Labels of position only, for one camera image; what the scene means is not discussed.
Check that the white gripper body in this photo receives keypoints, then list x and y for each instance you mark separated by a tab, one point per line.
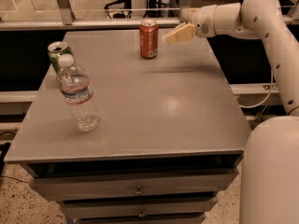
203	21

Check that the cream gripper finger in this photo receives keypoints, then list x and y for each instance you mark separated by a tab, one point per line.
183	32
189	14

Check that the red coke can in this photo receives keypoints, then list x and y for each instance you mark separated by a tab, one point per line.
148	35

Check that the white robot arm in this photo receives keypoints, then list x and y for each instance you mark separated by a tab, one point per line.
270	169

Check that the green soda can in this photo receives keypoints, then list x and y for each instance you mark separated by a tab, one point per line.
55	50

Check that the black office chair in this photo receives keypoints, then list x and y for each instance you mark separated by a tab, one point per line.
122	13

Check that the clear plastic water bottle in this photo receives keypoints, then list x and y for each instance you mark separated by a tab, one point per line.
75	86

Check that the grey drawer cabinet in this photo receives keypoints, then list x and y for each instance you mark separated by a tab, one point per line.
173	113

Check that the top grey drawer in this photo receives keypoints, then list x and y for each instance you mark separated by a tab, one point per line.
132	185

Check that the grey drawer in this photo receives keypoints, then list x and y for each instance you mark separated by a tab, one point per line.
132	185
139	208
158	219

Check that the middle grey drawer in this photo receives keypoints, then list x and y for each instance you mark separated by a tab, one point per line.
139	208

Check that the bottom grey drawer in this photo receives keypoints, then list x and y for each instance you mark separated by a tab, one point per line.
158	219

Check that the black object at left edge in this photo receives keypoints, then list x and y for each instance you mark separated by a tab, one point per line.
4	148

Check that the metal railing frame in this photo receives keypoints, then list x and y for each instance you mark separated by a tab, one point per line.
26	15

